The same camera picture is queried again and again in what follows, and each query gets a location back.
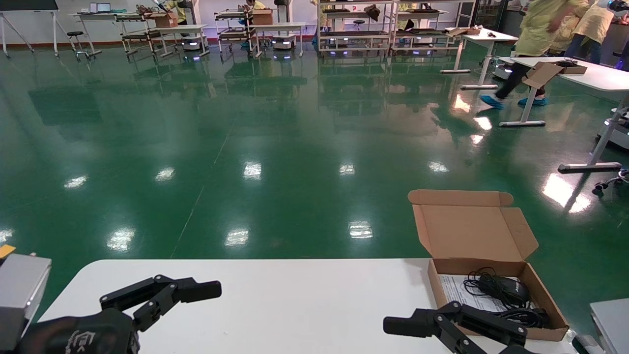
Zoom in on black caster wheels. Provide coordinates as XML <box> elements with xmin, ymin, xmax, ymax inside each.
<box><xmin>593</xmin><ymin>169</ymin><xmax>629</xmax><ymax>193</ymax></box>

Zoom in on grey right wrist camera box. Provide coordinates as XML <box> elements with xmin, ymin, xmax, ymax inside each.
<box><xmin>589</xmin><ymin>297</ymin><xmax>629</xmax><ymax>354</ymax></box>

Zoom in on brown cardboard storage box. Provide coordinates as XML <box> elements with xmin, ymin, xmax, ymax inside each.
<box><xmin>407</xmin><ymin>189</ymin><xmax>571</xmax><ymax>343</ymax></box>

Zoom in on yellow-coated person blue jeans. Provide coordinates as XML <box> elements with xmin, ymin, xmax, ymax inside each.
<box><xmin>564</xmin><ymin>0</ymin><xmax>616</xmax><ymax>60</ymax></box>

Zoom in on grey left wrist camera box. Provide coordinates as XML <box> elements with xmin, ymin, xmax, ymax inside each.
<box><xmin>0</xmin><ymin>253</ymin><xmax>53</xmax><ymax>339</ymax></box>

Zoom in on black coiled cable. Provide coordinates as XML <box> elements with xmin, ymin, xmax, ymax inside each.
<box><xmin>463</xmin><ymin>267</ymin><xmax>551</xmax><ymax>328</ymax></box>

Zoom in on large white table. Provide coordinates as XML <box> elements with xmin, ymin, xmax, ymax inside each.
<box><xmin>498</xmin><ymin>56</ymin><xmax>629</xmax><ymax>173</ymax></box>

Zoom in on white printed manual sheet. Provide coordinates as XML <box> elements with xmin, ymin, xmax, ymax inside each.
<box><xmin>438</xmin><ymin>274</ymin><xmax>522</xmax><ymax>316</ymax></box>

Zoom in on metal trolley rack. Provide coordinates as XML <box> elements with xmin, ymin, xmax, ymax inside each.
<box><xmin>214</xmin><ymin>7</ymin><xmax>262</xmax><ymax>56</ymax></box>
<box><xmin>115</xmin><ymin>11</ymin><xmax>165</xmax><ymax>60</ymax></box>

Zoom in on white desk with laptops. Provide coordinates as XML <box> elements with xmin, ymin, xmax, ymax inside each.
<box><xmin>69</xmin><ymin>11</ymin><xmax>129</xmax><ymax>56</ymax></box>

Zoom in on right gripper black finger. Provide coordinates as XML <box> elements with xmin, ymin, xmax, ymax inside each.
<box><xmin>382</xmin><ymin>301</ymin><xmax>530</xmax><ymax>354</ymax></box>

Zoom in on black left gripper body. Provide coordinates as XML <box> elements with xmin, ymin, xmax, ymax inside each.
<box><xmin>14</xmin><ymin>308</ymin><xmax>142</xmax><ymax>354</ymax></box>

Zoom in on open cardboard box with mouse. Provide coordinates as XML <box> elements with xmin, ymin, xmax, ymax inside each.
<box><xmin>521</xmin><ymin>59</ymin><xmax>588</xmax><ymax>90</ymax></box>

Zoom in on black computer mouse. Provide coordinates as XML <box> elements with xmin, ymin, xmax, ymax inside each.
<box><xmin>479</xmin><ymin>274</ymin><xmax>531</xmax><ymax>304</ymax></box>

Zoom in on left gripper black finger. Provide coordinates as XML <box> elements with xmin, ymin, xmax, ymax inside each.
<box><xmin>100</xmin><ymin>274</ymin><xmax>223</xmax><ymax>333</ymax></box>

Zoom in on black display on stand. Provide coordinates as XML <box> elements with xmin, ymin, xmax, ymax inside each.
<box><xmin>0</xmin><ymin>0</ymin><xmax>59</xmax><ymax>57</ymax></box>

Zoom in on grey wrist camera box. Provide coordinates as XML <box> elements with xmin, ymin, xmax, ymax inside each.
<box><xmin>0</xmin><ymin>253</ymin><xmax>53</xmax><ymax>339</ymax></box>
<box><xmin>589</xmin><ymin>297</ymin><xmax>629</xmax><ymax>354</ymax></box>

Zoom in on yellow-coated person black trousers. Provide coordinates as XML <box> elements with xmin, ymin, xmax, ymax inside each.
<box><xmin>480</xmin><ymin>0</ymin><xmax>589</xmax><ymax>110</ymax></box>

